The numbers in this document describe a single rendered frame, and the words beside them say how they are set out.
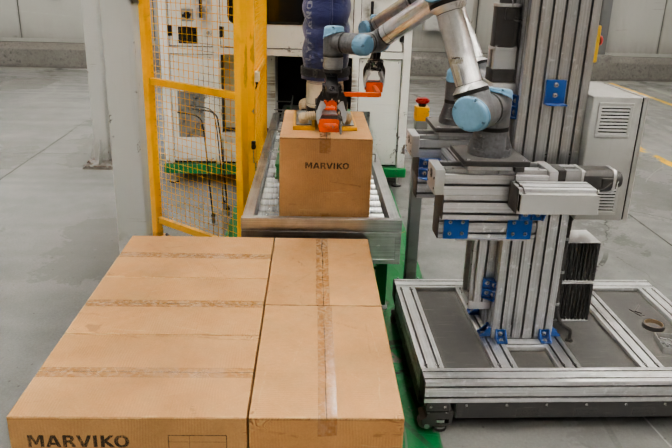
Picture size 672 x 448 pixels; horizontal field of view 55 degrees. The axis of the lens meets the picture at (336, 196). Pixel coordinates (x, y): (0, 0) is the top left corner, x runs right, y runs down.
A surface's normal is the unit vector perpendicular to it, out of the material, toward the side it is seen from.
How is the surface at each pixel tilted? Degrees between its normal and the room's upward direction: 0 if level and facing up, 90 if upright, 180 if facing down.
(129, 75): 90
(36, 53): 90
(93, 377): 0
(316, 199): 90
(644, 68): 90
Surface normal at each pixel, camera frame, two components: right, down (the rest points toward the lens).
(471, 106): -0.55, 0.36
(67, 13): 0.05, 0.32
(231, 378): 0.03, -0.95
